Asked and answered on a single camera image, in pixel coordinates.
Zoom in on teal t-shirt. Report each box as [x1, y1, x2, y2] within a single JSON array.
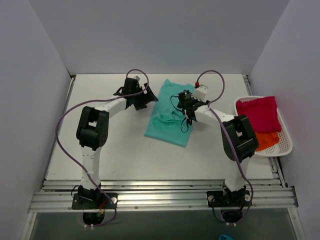
[[144, 79, 194, 147]]

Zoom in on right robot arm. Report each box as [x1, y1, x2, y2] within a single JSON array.
[[177, 90, 258, 207]]

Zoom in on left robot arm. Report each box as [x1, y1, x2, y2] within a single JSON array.
[[76, 77, 158, 210]]

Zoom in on magenta t-shirt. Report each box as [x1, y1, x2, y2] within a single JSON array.
[[235, 96, 282, 133]]

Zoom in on orange t-shirt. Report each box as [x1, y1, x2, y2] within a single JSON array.
[[255, 132, 280, 151]]

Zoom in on white plastic basket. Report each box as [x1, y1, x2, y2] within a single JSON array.
[[234, 96, 293, 158]]

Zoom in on teal object at bottom edge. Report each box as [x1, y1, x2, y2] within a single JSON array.
[[218, 234, 233, 240]]

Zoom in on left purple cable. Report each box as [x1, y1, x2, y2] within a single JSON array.
[[54, 68, 151, 227]]

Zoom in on purple cable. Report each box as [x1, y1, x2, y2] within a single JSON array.
[[194, 69, 255, 226], [54, 68, 151, 227]]

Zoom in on black looped cable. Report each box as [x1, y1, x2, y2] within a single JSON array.
[[169, 94, 193, 134]]

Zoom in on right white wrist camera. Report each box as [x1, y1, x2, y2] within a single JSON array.
[[192, 82, 209, 102]]

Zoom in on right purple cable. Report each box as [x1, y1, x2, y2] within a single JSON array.
[[194, 69, 255, 226]]

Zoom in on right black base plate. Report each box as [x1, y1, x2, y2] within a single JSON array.
[[206, 190, 252, 209]]

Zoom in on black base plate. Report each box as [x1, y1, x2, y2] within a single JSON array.
[[71, 192, 118, 210], [206, 190, 252, 209]]

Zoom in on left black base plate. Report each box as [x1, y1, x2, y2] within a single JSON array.
[[71, 192, 118, 210]]

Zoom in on aluminium mounting rail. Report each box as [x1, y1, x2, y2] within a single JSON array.
[[28, 177, 298, 213]]

